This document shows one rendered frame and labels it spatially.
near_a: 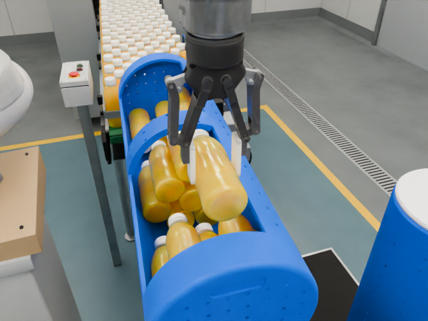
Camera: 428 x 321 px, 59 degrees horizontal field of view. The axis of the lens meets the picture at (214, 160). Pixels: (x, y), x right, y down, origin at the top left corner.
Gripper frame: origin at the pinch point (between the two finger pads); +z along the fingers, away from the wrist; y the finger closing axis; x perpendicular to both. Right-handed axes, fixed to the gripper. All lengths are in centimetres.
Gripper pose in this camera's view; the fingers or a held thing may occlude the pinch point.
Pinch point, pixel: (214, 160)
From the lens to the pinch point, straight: 59.9
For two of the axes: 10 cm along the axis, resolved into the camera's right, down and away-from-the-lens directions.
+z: -0.1, 8.1, 5.8
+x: 2.5, 5.7, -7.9
